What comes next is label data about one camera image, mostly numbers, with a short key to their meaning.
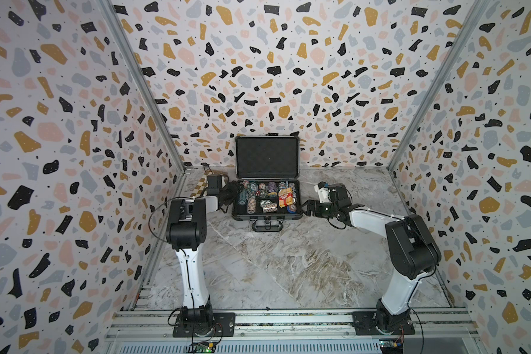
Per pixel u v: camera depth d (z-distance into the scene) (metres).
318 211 0.87
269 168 1.12
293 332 0.73
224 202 1.02
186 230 0.58
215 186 0.87
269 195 1.06
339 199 0.78
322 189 0.89
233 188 0.97
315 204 0.86
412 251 0.50
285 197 1.05
